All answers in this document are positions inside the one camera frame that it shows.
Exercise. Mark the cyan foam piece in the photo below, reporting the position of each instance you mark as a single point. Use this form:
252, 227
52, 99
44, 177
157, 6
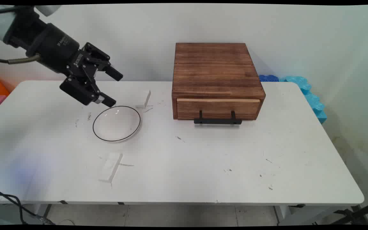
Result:
311, 99

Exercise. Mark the long white foam block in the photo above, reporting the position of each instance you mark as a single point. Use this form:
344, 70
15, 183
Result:
110, 167

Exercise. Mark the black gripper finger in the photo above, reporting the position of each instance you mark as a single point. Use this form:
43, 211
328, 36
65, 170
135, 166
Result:
99, 57
81, 89

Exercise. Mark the black metal stand leg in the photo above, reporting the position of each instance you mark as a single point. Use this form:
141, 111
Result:
363, 210

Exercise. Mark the brown wooden drawer cabinet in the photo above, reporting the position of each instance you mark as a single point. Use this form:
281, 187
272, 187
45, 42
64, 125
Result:
216, 67

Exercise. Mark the white bowl with black rim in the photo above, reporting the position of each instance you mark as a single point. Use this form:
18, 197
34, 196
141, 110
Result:
117, 124

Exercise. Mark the small white foam block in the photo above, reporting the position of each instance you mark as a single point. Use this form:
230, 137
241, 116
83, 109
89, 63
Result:
145, 99

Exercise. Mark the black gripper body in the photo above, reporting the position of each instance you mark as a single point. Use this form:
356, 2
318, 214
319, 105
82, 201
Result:
54, 46

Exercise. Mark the dark blue foam piece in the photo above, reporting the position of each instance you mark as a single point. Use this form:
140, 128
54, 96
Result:
268, 78

